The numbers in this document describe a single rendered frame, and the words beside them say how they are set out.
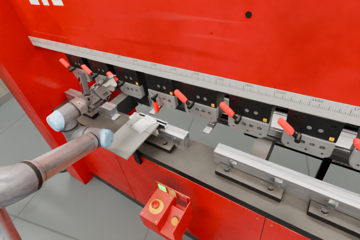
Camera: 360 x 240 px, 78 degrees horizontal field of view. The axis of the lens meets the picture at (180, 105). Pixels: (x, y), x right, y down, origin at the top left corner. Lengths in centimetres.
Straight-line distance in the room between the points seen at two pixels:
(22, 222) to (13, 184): 184
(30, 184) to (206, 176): 73
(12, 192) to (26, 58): 116
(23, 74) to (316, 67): 163
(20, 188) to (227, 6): 74
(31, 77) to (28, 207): 130
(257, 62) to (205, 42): 18
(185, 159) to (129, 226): 103
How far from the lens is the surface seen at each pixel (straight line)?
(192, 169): 117
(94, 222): 222
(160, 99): 104
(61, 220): 237
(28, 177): 75
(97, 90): 106
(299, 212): 111
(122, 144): 119
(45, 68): 183
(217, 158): 114
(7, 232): 95
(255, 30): 68
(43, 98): 187
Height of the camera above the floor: 183
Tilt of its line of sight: 38 degrees down
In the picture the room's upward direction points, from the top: 9 degrees counter-clockwise
